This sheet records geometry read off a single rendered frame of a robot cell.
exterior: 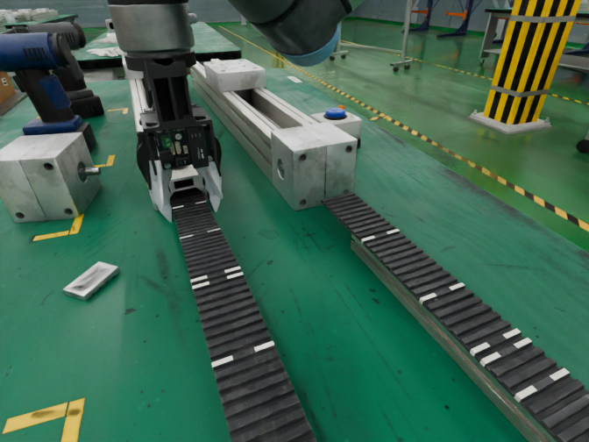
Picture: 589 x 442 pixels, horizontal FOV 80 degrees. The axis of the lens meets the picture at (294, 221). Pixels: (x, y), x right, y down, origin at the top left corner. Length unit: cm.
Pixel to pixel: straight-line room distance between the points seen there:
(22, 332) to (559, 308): 53
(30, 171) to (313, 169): 38
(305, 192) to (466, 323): 28
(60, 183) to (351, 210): 40
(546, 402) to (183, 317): 31
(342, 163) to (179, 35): 26
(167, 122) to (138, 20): 9
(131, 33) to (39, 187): 28
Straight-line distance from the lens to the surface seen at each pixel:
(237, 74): 86
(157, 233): 51
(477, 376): 34
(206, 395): 32
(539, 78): 371
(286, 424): 27
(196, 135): 40
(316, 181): 51
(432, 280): 37
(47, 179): 58
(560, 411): 32
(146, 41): 39
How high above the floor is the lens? 105
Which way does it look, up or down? 33 degrees down
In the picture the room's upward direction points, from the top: 1 degrees counter-clockwise
